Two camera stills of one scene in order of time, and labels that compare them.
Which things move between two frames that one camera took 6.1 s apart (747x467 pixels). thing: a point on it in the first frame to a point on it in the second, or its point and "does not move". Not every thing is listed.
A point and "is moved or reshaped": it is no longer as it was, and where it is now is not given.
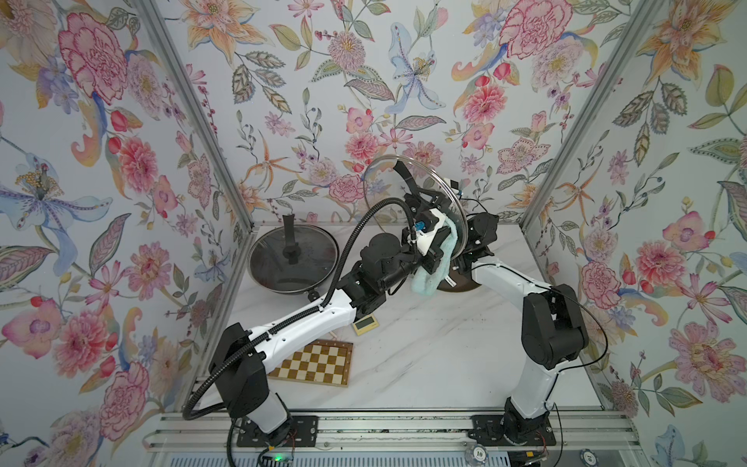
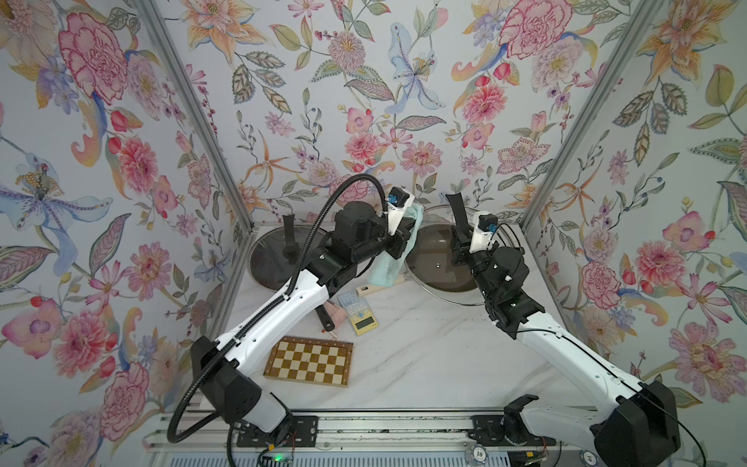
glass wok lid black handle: [293, 258] does not move
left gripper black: [425, 261] to [400, 237]
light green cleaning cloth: [426, 284] is moved or reshaped
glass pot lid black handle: [419, 187] is moved or reshaped
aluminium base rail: [504, 433] does not move
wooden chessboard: [322, 361] does not move
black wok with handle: [293, 259] does not move
